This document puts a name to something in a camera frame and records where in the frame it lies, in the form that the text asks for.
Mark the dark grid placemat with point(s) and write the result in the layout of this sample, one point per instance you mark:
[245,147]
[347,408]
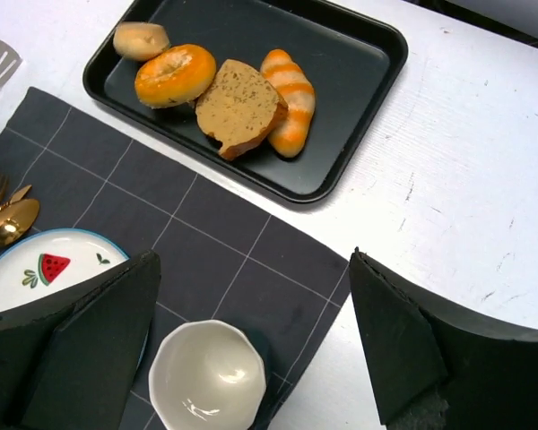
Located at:
[221,256]

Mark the orange glazed donut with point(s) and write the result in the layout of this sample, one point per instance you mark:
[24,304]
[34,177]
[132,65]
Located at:
[177,76]

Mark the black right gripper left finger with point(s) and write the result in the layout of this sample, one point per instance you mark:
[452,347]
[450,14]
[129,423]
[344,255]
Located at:
[68,360]

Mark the white watermelon plate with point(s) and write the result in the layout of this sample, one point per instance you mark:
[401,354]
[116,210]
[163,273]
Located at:
[53,260]

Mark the brown bread slice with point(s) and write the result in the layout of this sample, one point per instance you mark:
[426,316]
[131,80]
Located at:
[239,109]

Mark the striped orange croissant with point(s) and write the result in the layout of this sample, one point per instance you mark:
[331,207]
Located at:
[289,138]

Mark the white ceramic bowl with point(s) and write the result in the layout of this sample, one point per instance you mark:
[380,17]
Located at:
[207,375]

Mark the gold knife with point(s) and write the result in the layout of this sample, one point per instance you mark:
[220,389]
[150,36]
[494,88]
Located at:
[17,196]

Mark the black baking tray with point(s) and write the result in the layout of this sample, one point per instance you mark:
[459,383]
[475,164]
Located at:
[351,60]

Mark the round beige bun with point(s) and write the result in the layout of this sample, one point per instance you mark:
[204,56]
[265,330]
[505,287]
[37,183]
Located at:
[140,41]

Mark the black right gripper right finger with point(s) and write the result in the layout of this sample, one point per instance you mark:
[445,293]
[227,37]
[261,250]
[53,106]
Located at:
[435,364]

